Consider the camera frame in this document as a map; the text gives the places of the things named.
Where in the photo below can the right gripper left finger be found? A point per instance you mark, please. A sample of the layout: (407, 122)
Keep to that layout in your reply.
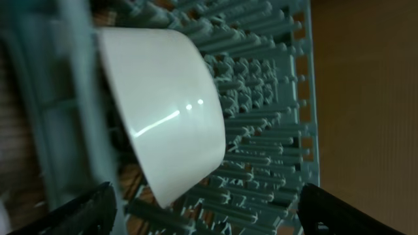
(94, 213)

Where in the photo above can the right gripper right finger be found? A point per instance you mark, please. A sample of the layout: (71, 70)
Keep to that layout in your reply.
(320, 212)

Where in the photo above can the pale green bowl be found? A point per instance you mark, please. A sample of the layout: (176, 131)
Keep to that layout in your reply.
(169, 106)

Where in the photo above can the grey dishwasher rack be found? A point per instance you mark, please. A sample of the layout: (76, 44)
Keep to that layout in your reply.
(260, 56)

